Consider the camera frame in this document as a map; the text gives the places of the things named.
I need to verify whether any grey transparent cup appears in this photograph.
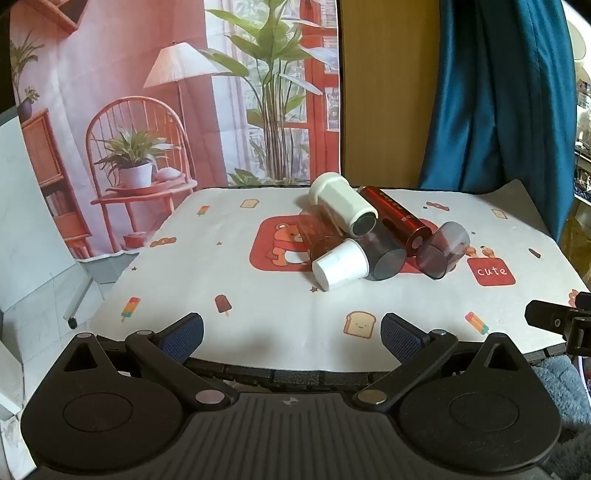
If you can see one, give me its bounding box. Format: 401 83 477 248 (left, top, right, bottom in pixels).
359 225 408 282

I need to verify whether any printed white tablecloth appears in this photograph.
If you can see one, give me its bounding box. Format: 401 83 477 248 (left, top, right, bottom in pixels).
88 179 591 373

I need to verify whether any red metal tumbler cup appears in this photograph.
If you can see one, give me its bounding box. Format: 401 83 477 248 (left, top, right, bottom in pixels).
358 185 433 257

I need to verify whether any white paper cup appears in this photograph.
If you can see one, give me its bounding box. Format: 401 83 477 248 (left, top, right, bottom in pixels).
311 239 373 292

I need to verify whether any printed room backdrop cloth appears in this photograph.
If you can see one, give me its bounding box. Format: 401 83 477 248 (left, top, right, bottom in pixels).
9 0 343 274

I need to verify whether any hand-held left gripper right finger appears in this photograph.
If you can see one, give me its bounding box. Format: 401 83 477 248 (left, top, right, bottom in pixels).
353 312 528 409

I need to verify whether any grey fluffy cloth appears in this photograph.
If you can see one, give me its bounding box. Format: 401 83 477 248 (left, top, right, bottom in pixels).
530 354 591 446

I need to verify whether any brown transparent cup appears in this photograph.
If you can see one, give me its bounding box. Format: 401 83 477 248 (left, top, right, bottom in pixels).
295 202 346 265

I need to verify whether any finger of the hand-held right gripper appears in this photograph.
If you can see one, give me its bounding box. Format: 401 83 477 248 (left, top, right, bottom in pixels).
525 299 574 343

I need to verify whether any white board panel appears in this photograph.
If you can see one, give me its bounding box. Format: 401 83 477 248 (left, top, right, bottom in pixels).
0 114 89 315

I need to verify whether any white plastic cup hexagonal base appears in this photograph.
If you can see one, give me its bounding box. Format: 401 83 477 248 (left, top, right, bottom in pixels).
308 172 380 237

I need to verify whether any metal stand leg with wheel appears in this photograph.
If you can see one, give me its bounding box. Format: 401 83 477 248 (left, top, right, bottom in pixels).
62 271 94 330

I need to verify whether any blue curtain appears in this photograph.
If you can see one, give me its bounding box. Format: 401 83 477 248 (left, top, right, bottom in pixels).
418 0 579 243

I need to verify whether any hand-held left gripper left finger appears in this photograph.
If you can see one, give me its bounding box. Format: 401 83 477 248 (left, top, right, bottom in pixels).
61 312 239 408

